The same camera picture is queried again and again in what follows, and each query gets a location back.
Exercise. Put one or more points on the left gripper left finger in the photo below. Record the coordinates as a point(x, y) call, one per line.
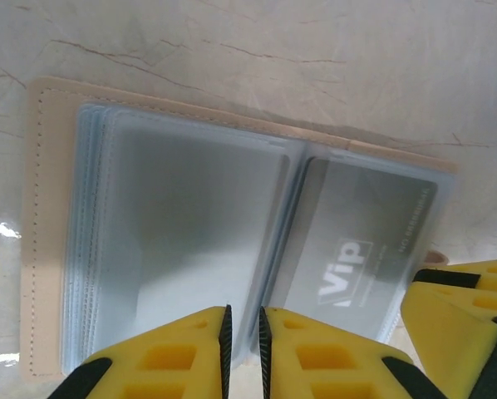
point(169, 353)

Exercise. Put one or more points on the silver Vip card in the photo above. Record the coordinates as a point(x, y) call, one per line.
point(356, 216)

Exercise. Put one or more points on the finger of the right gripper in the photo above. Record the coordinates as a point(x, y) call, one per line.
point(493, 274)
point(452, 345)

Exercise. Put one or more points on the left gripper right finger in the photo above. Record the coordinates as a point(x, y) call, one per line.
point(323, 357)

